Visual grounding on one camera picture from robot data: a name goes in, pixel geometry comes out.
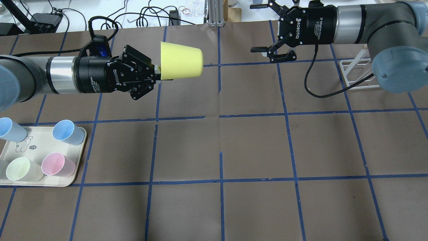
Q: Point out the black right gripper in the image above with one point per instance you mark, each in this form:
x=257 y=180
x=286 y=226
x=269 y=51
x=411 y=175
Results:
x=319 y=24

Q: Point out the pink plastic cup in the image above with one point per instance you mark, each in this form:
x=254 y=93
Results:
x=57 y=164

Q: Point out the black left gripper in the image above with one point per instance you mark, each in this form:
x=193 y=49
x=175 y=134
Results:
x=92 y=74

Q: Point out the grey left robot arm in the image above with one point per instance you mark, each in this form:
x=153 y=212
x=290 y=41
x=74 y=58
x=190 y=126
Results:
x=22 y=78

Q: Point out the black power adapter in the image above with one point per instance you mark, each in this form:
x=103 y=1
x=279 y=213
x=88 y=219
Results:
x=46 y=22

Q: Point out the white wire cup rack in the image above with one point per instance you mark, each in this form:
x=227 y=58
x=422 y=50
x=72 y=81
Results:
x=354 y=70

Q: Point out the blue cup on tray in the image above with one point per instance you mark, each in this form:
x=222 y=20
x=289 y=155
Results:
x=68 y=132

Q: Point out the yellow plastic cup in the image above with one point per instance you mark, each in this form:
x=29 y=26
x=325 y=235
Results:
x=179 y=61

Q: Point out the blue cup far left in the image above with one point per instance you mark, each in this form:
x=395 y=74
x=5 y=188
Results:
x=11 y=131

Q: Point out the aluminium frame post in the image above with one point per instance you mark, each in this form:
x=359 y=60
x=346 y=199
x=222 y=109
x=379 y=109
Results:
x=215 y=13

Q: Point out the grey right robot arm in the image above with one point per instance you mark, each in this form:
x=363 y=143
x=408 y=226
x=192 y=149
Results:
x=393 y=33

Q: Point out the pale green plastic cup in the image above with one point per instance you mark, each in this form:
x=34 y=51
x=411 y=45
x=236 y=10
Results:
x=23 y=169

